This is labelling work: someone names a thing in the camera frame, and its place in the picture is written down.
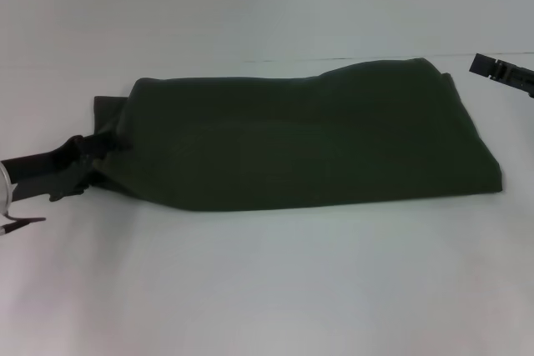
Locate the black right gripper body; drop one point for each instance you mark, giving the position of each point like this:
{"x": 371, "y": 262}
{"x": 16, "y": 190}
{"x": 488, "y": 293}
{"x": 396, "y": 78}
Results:
{"x": 517, "y": 76}

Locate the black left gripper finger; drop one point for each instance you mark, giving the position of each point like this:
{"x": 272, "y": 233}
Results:
{"x": 106, "y": 143}

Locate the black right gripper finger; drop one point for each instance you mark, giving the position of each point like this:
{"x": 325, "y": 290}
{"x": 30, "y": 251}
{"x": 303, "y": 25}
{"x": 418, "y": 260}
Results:
{"x": 483, "y": 65}

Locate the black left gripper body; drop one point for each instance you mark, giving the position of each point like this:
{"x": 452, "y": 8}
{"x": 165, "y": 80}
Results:
{"x": 46, "y": 170}

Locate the dark green shirt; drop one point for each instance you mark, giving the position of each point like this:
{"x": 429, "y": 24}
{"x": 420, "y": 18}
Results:
{"x": 292, "y": 143}

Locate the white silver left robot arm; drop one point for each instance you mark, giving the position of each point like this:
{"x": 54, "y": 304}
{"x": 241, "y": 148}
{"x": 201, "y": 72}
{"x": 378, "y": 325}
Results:
{"x": 4, "y": 189}

